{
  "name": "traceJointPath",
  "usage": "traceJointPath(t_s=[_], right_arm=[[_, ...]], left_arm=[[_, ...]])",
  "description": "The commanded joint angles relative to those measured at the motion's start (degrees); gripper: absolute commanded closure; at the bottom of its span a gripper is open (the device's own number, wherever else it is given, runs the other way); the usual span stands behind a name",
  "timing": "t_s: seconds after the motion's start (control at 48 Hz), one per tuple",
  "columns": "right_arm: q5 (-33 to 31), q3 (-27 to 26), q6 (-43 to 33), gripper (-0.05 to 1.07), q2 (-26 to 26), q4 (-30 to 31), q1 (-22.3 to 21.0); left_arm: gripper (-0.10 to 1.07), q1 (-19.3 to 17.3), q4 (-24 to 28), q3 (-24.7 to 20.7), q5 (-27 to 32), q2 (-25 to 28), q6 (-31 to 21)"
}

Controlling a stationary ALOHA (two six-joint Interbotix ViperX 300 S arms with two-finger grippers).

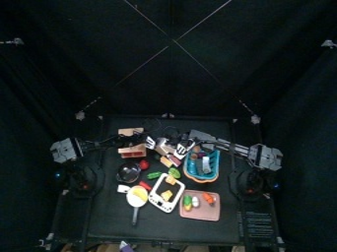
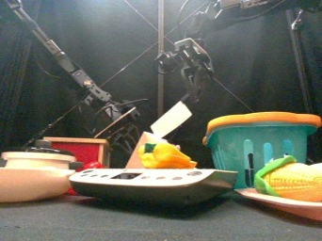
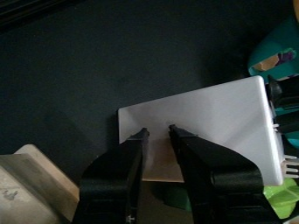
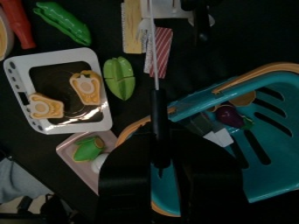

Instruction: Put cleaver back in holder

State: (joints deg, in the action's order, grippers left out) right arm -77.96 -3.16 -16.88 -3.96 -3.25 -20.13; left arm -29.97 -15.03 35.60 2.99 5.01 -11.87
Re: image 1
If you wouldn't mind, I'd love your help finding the grey white toy utensil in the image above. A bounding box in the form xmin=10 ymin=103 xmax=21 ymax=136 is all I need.
xmin=201 ymin=156 xmax=212 ymax=175

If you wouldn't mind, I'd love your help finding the white text label sticker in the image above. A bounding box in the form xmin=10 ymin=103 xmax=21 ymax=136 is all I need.
xmin=244 ymin=211 xmax=275 ymax=240

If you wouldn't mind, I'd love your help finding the yellow toy omelette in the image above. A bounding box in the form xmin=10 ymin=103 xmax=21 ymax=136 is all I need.
xmin=132 ymin=187 xmax=149 ymax=203

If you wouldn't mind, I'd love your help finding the small white purple object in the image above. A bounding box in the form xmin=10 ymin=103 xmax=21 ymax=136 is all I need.
xmin=118 ymin=240 xmax=136 ymax=252

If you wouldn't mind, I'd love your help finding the green toy pea pod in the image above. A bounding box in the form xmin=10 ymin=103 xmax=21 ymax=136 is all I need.
xmin=146 ymin=170 xmax=164 ymax=180

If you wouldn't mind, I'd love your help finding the pink plastic tray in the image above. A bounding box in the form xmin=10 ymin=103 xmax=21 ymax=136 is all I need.
xmin=178 ymin=189 xmax=223 ymax=222

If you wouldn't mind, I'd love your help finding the pink striped toy bacon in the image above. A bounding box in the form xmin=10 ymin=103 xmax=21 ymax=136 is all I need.
xmin=169 ymin=155 xmax=184 ymax=167

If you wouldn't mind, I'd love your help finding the green toy star fruit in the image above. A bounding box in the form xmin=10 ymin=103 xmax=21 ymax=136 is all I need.
xmin=168 ymin=166 xmax=183 ymax=179

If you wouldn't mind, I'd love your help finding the brown toy ball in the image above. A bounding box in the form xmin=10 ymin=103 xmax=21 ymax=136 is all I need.
xmin=192 ymin=144 xmax=204 ymax=161

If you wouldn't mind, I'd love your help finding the orange toy carrot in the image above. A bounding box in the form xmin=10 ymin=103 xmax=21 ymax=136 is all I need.
xmin=203 ymin=192 xmax=217 ymax=207

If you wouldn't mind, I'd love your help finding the red toy sausage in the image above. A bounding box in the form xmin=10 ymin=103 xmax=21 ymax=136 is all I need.
xmin=138 ymin=180 xmax=153 ymax=192

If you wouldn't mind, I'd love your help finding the red wooden toy box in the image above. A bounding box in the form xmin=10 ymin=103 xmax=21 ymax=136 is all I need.
xmin=117 ymin=127 xmax=149 ymax=159

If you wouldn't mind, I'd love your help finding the white toy induction stove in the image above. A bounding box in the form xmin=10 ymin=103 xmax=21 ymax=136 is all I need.
xmin=148 ymin=172 xmax=188 ymax=215

